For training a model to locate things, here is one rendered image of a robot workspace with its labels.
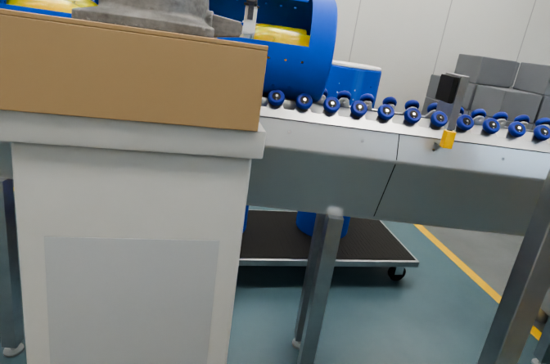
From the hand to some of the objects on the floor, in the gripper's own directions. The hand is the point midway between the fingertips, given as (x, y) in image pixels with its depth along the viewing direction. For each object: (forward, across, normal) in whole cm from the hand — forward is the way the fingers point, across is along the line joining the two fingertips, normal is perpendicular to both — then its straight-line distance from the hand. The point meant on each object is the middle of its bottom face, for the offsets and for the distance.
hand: (250, 20), depth 101 cm
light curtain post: (+114, -27, -77) cm, 140 cm away
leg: (+114, +13, -33) cm, 120 cm away
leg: (+114, -1, -33) cm, 119 cm away
